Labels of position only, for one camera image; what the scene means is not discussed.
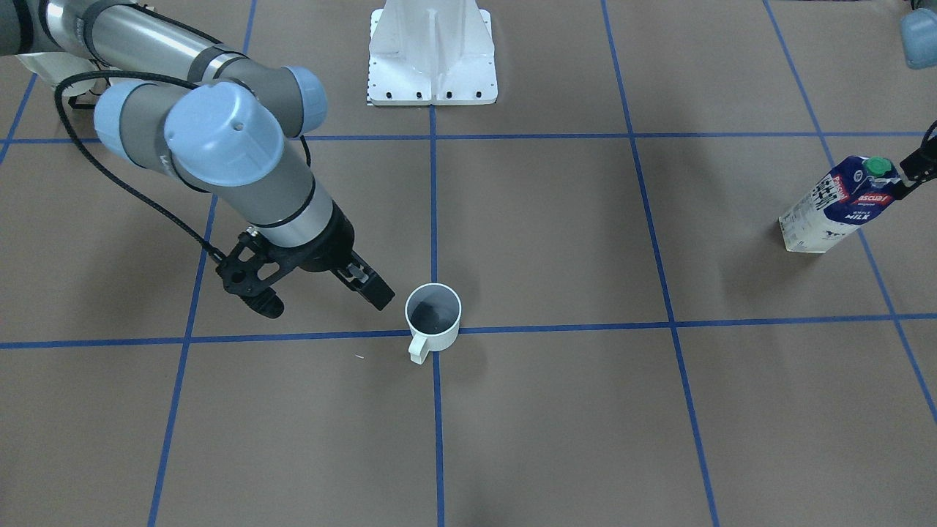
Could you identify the white ribbed mug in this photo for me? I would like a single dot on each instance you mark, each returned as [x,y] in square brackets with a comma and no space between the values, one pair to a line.
[433,313]

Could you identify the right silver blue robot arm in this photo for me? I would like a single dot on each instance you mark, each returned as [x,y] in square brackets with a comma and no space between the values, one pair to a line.
[188,106]

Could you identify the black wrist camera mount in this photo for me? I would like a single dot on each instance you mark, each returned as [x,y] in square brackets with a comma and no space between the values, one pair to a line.
[251,268]

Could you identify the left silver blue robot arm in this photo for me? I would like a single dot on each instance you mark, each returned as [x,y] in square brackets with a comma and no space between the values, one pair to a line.
[918,36]

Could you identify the white mug with lettering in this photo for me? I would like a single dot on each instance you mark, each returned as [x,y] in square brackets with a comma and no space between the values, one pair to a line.
[53,67]

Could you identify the brown paper table mat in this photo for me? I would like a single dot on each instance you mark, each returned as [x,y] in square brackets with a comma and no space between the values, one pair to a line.
[636,346]

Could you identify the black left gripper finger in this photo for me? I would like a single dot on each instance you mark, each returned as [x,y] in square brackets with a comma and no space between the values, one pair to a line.
[916,169]

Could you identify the black wire cup rack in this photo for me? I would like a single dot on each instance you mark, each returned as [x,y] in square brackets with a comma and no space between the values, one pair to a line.
[83,102]

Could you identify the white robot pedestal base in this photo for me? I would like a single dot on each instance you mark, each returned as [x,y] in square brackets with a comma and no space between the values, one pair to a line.
[431,53]

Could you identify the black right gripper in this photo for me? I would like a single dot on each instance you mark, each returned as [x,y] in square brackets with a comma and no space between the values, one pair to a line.
[331,247]

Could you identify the blue white milk carton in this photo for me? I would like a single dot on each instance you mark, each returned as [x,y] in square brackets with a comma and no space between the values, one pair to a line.
[853,193]

